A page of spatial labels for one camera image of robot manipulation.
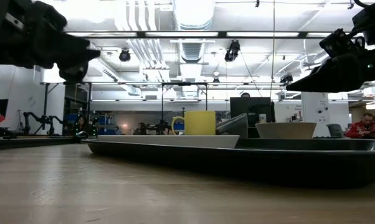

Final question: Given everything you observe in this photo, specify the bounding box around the grey chair back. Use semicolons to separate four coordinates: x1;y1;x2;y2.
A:
326;123;345;139

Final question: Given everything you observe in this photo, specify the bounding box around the beige speckled bowl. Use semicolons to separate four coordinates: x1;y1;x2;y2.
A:
255;121;318;140

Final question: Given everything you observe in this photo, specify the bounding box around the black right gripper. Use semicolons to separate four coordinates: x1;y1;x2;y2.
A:
285;27;375;93

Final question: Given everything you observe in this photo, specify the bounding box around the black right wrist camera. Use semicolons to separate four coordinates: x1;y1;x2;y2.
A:
351;0;375;46

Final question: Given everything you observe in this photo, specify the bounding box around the black serving tray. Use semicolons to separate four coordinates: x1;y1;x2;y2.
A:
81;138;375;190

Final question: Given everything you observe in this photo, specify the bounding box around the grey napkin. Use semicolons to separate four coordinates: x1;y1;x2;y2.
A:
216;113;249;139

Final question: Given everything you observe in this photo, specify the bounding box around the white round plate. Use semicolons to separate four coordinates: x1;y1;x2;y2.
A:
97;134;240;149

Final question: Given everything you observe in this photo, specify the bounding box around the black background gantry frame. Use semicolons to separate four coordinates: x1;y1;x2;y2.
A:
40;81;95;136

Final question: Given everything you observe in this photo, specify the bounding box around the black ceiling camera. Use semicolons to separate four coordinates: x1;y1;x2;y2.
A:
280;73;294;85
118;48;131;62
224;39;241;62

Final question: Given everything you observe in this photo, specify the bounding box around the black aluminium table frame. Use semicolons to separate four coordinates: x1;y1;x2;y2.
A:
0;135;84;152

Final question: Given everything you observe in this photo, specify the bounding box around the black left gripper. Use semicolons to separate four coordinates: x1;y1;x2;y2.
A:
0;0;102;83

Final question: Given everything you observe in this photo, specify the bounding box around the yellow mug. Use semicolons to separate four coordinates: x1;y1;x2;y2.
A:
171;110;217;136

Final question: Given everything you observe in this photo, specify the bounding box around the black computer monitor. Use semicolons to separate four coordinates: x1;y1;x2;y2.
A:
230;96;276;139

